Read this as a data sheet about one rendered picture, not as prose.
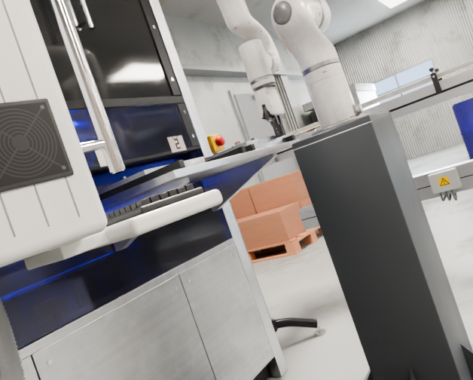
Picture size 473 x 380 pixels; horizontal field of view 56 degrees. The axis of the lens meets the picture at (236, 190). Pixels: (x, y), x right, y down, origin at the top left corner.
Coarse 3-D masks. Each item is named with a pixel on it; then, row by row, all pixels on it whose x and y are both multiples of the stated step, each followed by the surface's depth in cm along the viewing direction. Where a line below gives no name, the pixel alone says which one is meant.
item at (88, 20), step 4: (80, 0) 144; (84, 0) 144; (80, 4) 144; (84, 4) 144; (84, 8) 144; (84, 12) 144; (88, 12) 144; (84, 16) 144; (88, 16) 144; (84, 20) 145; (88, 20) 144; (80, 24) 146; (84, 24) 146; (88, 24) 144; (92, 24) 144; (76, 28) 147; (80, 28) 147; (88, 28) 144; (92, 28) 145
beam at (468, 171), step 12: (444, 168) 207; (456, 168) 203; (468, 168) 201; (420, 180) 213; (468, 180) 202; (420, 192) 214; (432, 192) 211; (444, 192) 208; (312, 204) 254; (312, 216) 247
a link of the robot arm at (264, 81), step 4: (264, 76) 149; (268, 76) 150; (272, 76) 151; (256, 80) 150; (260, 80) 149; (264, 80) 149; (268, 80) 149; (272, 80) 150; (252, 84) 151; (256, 84) 150; (260, 84) 149; (264, 84) 150; (252, 88) 152; (256, 88) 152
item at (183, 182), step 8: (168, 184) 118; (176, 184) 116; (184, 184) 117; (152, 192) 122; (160, 192) 120; (128, 200) 127; (136, 200) 125; (112, 208) 132; (120, 208) 130; (128, 240) 131; (120, 248) 133
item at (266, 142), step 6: (264, 138) 148; (270, 138) 151; (276, 138) 154; (282, 138) 158; (240, 144) 139; (246, 144) 138; (258, 144) 144; (264, 144) 147; (270, 144) 150; (276, 144) 153; (228, 150) 142; (210, 156) 147; (216, 156) 145
